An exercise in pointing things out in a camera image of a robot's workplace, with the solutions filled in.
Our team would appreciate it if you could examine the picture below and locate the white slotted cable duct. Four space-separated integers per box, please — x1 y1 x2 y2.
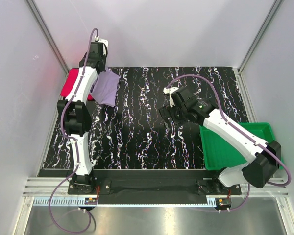
33 197 236 208

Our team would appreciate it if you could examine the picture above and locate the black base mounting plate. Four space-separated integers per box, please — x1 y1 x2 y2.
67 168 242 205

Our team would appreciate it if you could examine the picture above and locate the folded pink t shirt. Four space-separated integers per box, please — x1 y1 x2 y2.
60 66 98 103

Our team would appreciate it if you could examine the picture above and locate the connector board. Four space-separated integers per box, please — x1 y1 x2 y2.
84 197 98 205
218 198 231 206

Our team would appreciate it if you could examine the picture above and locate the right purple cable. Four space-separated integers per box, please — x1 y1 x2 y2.
166 74 292 212

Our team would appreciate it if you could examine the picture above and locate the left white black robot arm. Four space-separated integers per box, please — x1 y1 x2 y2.
57 39 108 195

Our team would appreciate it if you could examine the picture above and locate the purple cable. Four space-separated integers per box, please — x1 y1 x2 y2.
48 28 100 233
166 74 292 212

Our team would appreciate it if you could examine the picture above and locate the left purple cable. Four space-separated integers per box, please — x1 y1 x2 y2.
48 28 100 233

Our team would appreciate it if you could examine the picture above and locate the green plastic tray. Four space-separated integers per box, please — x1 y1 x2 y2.
199 122 275 170

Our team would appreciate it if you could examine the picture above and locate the left connector board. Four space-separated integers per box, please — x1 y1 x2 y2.
84 197 98 205

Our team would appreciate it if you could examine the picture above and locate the lavender t shirt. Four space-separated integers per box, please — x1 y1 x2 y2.
89 68 120 107

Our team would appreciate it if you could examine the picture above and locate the right connector board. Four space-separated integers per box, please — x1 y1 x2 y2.
218 198 231 206

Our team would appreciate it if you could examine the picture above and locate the black marbled table mat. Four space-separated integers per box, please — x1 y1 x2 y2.
38 66 272 177

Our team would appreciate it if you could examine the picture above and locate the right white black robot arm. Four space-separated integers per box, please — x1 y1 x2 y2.
159 87 281 194

